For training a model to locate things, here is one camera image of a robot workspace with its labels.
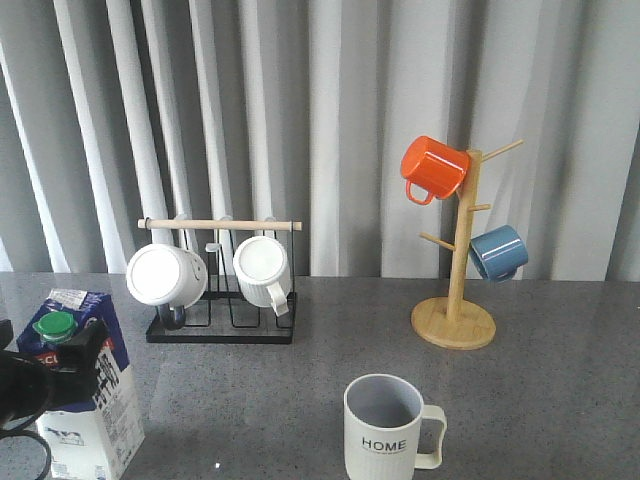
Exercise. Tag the white smiley mug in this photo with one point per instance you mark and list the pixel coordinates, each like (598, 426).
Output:
(169, 278)

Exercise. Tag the white ribbed mug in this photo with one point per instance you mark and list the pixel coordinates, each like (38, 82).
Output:
(263, 274)

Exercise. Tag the blue enamel mug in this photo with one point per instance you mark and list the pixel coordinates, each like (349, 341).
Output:
(498, 254)

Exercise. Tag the black metal mug rack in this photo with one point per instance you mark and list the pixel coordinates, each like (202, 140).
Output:
(223, 315)

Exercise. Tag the grey curtain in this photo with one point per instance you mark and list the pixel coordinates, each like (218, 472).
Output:
(113, 111)

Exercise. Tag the wooden mug tree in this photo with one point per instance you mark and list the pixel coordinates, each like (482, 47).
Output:
(451, 321)

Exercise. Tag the blue Pascual milk carton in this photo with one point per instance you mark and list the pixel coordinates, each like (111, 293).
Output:
(96, 436)

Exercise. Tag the orange enamel mug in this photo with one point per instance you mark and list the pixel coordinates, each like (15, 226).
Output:
(432, 169)

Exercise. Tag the cream HOME mug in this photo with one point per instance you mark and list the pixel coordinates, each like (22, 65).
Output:
(383, 416)

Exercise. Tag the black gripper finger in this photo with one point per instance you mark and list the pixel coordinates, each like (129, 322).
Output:
(75, 379)

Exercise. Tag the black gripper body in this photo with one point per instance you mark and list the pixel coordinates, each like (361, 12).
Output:
(29, 387)

